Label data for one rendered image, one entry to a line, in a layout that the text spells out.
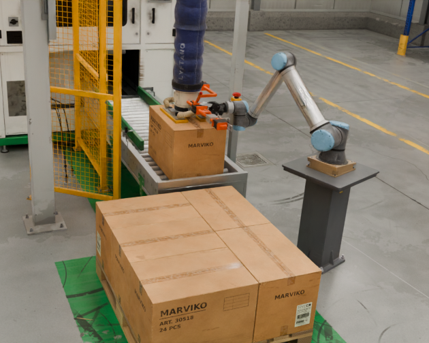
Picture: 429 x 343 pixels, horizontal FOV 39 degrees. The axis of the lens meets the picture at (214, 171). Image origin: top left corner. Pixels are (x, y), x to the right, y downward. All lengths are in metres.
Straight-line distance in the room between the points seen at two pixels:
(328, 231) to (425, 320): 0.87
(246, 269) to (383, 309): 1.22
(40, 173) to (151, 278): 1.76
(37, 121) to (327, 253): 2.32
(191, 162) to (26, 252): 1.36
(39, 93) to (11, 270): 1.26
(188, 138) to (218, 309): 1.44
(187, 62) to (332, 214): 1.49
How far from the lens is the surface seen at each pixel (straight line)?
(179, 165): 4.30
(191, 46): 4.31
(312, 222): 4.43
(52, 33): 4.40
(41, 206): 4.85
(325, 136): 4.02
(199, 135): 4.27
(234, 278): 3.30
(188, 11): 4.25
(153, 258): 3.43
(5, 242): 4.77
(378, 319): 4.16
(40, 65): 4.48
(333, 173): 4.20
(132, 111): 5.96
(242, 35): 7.32
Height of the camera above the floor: 2.32
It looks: 23 degrees down
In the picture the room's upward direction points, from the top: 4 degrees clockwise
